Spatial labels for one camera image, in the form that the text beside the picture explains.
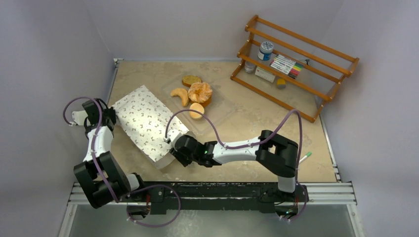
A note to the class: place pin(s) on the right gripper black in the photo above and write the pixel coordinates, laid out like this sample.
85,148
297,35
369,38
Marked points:
178,154

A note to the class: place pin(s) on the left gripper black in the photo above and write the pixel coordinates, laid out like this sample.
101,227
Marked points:
112,114

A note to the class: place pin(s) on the white patterned paper bag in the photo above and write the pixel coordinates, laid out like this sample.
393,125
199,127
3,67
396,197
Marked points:
144,118

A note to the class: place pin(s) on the fake round bun tan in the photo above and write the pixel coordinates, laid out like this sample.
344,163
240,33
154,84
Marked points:
196,111

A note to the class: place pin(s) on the fake croissant tan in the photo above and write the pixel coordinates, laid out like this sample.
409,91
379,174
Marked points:
182,94

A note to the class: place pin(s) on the fake orange bread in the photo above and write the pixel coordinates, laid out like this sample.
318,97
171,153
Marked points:
200,93

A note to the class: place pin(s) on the fake bread slice brown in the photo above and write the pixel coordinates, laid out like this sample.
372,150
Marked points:
188,80

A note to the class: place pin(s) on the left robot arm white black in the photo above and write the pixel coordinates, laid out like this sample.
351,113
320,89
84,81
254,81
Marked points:
99,175

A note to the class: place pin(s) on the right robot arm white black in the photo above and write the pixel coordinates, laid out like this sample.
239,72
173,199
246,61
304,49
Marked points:
275,152

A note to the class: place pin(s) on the clear plastic tray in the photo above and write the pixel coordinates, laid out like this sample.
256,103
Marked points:
217,108

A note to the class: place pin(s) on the white card box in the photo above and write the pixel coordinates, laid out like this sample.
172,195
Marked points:
262,73

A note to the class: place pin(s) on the yellow grey sponge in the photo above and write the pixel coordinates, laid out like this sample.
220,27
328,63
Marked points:
281,83

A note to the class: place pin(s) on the green white marker pen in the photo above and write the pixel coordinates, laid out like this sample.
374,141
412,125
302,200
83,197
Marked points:
305,157

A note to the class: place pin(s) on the white jar blue label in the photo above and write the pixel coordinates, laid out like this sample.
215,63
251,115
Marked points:
265,50

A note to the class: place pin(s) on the pack of coloured markers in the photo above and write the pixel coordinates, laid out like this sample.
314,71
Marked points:
286,66

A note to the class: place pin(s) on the orange wooden shelf rack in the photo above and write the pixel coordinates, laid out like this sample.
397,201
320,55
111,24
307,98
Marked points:
244,54

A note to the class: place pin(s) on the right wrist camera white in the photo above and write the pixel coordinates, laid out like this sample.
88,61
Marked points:
172,137

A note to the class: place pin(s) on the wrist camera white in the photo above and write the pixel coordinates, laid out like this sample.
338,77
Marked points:
172,137
78,118

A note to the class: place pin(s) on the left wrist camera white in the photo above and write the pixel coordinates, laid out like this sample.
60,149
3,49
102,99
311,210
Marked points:
78,118

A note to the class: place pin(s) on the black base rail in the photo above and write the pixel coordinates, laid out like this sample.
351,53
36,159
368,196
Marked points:
264,197

